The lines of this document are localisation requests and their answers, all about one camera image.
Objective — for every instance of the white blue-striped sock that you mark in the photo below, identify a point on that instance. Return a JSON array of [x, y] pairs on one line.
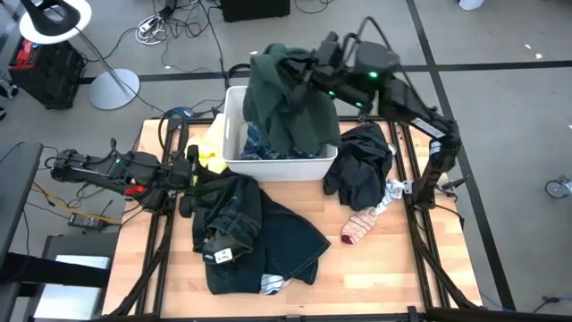
[[271, 284]]

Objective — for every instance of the black curved object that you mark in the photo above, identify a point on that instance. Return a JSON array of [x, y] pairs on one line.
[[38, 13]]

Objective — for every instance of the red device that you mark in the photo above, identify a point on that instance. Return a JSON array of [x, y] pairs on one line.
[[24, 53]]

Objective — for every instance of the grey cabinet white top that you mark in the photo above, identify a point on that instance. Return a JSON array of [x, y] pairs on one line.
[[71, 290]]

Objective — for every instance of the white perforated plastic laundry basket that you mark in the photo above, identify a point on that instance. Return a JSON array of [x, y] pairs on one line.
[[277, 170]]

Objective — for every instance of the grey caster wheel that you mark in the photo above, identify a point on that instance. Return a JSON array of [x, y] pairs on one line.
[[556, 188]]

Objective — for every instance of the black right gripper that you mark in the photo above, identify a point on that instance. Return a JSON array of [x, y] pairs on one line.
[[330, 53]]

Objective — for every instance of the black box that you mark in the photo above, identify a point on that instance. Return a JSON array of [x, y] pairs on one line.
[[254, 9]]

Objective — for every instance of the yellow garment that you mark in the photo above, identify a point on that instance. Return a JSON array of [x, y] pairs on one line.
[[217, 134]]

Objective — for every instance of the black power adapter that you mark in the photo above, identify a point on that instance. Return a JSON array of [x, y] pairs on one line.
[[87, 221]]

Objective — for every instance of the dark denim jeans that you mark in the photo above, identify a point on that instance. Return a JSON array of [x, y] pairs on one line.
[[286, 241]]

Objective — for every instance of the white grey-striped sock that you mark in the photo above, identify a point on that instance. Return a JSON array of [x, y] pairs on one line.
[[394, 190]]

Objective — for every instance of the blue plaid shirt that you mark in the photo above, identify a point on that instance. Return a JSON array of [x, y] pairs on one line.
[[257, 149]]

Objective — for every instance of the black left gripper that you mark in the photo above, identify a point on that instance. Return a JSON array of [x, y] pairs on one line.
[[193, 161]]

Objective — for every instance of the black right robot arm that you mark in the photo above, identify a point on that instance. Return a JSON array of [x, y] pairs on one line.
[[411, 112]]

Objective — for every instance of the black garment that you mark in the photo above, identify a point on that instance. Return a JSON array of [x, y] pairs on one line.
[[357, 170]]

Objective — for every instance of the black aluminium table frame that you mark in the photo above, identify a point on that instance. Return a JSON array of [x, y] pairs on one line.
[[161, 232]]

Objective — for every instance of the dark green sweatshirt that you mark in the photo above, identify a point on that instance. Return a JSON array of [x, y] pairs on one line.
[[272, 103]]

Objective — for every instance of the pink striped sock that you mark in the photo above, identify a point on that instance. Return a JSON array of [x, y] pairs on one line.
[[357, 228]]

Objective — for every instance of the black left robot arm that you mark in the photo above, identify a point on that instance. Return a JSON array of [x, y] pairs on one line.
[[98, 170]]

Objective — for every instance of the white object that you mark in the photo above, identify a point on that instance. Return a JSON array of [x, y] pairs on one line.
[[471, 3]]

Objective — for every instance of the black equipment crate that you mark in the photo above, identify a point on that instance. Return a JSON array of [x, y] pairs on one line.
[[53, 76]]

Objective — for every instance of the white power strip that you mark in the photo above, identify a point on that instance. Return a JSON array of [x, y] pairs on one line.
[[146, 24]]

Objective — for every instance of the white round-base floor stand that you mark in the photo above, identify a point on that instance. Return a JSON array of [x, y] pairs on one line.
[[114, 89]]

